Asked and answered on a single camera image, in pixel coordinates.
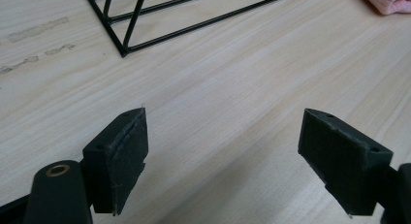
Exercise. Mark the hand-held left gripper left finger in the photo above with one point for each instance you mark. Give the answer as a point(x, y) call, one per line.
point(116, 159)

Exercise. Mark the pink knitted cloth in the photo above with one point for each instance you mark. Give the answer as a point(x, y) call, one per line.
point(389, 0)

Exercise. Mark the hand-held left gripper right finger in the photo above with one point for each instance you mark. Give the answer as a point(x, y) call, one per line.
point(339, 159)

